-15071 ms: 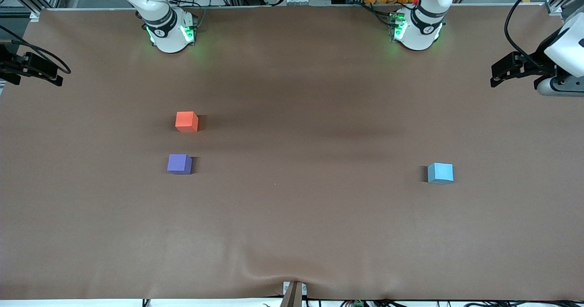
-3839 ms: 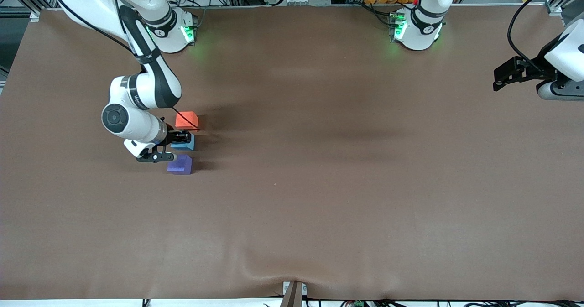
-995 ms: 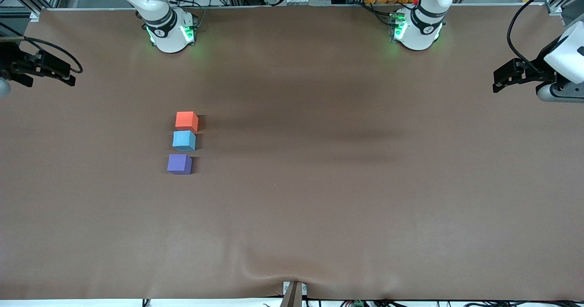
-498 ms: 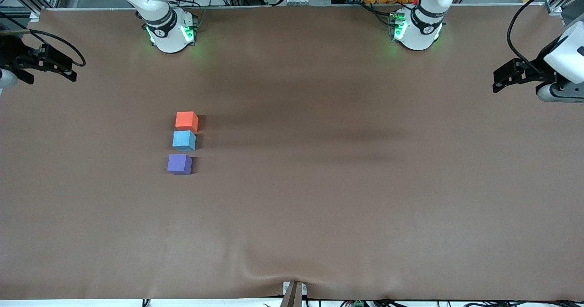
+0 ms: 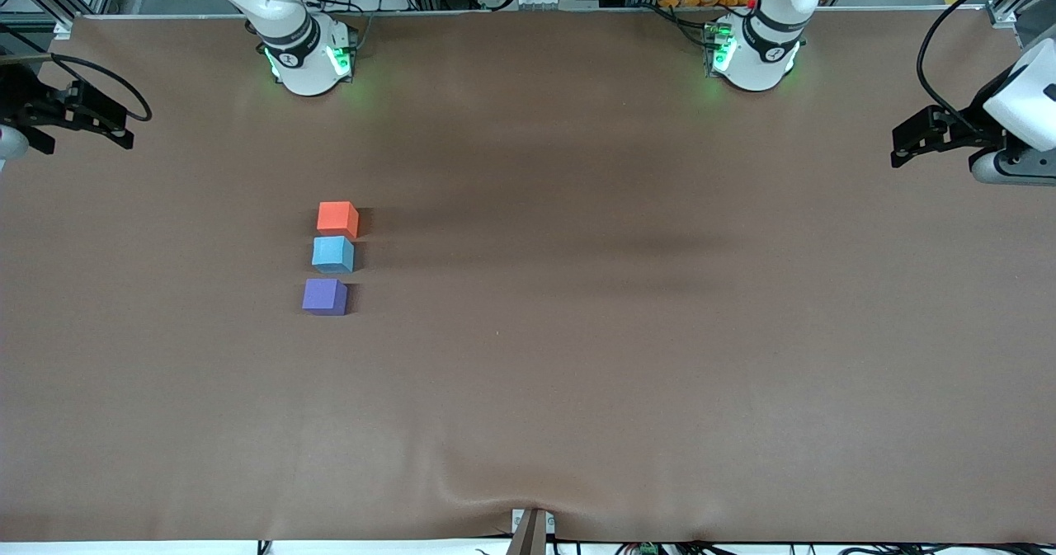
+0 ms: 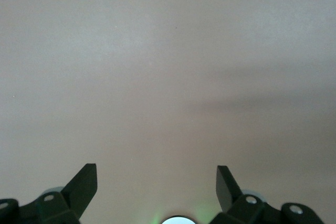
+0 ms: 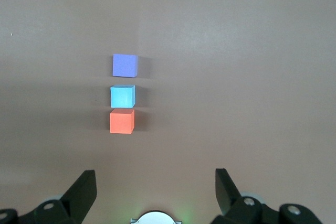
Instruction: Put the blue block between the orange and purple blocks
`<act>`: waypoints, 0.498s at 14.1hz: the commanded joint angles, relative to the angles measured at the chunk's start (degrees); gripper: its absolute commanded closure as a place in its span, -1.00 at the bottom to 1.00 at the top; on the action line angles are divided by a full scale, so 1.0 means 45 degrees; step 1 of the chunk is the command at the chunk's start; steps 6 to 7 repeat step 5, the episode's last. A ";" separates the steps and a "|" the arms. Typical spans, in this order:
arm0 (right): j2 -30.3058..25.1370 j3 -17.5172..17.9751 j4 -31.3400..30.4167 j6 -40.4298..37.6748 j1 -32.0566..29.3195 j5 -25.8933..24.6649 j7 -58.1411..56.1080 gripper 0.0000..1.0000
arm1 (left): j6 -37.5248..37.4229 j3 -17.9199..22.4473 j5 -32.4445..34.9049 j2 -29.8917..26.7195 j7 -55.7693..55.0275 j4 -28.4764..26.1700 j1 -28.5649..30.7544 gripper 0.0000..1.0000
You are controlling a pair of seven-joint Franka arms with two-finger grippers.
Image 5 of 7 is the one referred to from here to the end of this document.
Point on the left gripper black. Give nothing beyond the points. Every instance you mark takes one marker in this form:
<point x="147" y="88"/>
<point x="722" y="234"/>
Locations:
<point x="967" y="129"/>

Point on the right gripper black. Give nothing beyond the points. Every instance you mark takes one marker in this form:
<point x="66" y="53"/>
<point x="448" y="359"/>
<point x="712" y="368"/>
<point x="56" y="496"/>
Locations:
<point x="25" y="101"/>

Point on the blue foam block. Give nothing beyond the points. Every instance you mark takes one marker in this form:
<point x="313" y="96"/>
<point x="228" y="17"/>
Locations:
<point x="332" y="254"/>

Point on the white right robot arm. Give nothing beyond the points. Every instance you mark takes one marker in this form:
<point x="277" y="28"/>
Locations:
<point x="301" y="60"/>

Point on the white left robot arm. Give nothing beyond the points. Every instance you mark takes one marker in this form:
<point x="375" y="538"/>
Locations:
<point x="763" y="52"/>

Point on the orange foam block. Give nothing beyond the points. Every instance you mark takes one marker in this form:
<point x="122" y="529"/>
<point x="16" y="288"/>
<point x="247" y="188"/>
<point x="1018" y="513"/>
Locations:
<point x="337" y="218"/>

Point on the purple foam block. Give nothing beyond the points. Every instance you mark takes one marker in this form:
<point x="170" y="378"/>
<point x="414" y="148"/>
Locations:
<point x="323" y="295"/>

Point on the brown table cover sheet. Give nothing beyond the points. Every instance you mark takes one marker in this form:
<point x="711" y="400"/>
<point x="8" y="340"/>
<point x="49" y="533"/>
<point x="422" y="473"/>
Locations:
<point x="577" y="390"/>

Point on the green terminal connector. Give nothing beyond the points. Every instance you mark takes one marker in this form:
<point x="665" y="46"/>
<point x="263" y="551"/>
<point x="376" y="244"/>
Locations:
<point x="648" y="549"/>

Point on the brown pole with metal bracket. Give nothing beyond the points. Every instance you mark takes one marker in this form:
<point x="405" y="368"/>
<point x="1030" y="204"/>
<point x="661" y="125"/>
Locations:
<point x="528" y="538"/>

